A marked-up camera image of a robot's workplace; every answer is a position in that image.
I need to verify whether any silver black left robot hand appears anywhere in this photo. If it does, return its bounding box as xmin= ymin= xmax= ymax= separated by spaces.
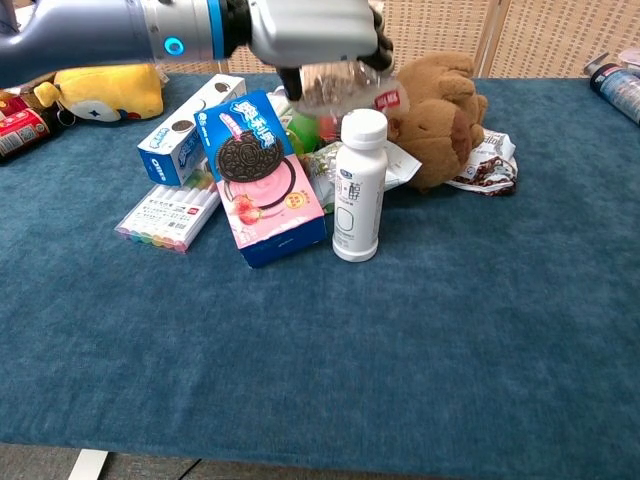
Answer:
xmin=227 ymin=0 xmax=396 ymax=103

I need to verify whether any green packaged item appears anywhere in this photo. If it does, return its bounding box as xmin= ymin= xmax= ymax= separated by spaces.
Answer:
xmin=268 ymin=85 xmax=346 ymax=155

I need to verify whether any snack wrapper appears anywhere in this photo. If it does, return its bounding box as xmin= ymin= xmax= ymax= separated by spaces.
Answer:
xmin=446 ymin=128 xmax=519 ymax=197

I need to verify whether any brown plush toy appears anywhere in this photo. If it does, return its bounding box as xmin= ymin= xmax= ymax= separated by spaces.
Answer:
xmin=387 ymin=52 xmax=490 ymax=194

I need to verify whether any white paper packet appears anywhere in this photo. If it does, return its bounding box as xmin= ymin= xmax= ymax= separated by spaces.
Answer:
xmin=382 ymin=139 xmax=424 ymax=190

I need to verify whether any pink strawberry Oreo box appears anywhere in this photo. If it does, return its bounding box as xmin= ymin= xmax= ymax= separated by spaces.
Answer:
xmin=193 ymin=89 xmax=329 ymax=270

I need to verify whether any white yogurt drink bottle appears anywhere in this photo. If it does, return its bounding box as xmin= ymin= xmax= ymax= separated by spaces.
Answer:
xmin=331 ymin=109 xmax=390 ymax=263

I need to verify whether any blue white Oreo box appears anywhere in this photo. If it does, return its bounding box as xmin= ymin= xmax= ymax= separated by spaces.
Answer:
xmin=137 ymin=73 xmax=247 ymax=188

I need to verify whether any yellow plush toy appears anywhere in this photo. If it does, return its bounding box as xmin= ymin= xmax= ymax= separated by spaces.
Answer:
xmin=33 ymin=62 xmax=166 ymax=123

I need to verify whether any pack of pastel highlighters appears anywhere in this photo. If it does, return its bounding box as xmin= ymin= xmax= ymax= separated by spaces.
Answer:
xmin=114 ymin=168 xmax=224 ymax=255

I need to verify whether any wicker folding screen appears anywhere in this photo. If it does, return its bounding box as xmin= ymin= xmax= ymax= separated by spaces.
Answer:
xmin=152 ymin=0 xmax=640 ymax=79

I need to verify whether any red snack can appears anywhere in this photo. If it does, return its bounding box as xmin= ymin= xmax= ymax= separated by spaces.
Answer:
xmin=0 ymin=106 xmax=65 ymax=162

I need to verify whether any red snack packet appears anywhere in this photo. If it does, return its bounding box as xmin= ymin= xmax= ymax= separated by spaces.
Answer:
xmin=0 ymin=88 xmax=30 ymax=119

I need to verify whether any blue grey spray bottle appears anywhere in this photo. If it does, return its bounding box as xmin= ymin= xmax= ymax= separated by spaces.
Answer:
xmin=583 ymin=51 xmax=640 ymax=127

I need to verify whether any blue velvet tablecloth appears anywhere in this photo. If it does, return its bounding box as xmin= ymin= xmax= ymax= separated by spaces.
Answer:
xmin=0 ymin=72 xmax=640 ymax=464

